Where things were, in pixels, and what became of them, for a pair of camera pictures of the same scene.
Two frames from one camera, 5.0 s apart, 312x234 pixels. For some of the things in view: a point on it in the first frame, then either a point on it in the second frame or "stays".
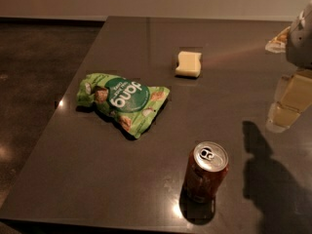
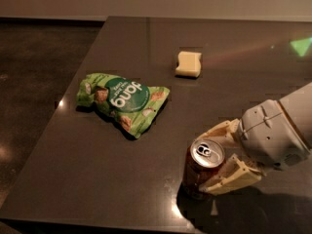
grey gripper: (300, 44) -> (271, 135)
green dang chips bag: (129, 103) stays
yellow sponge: (189, 63) stays
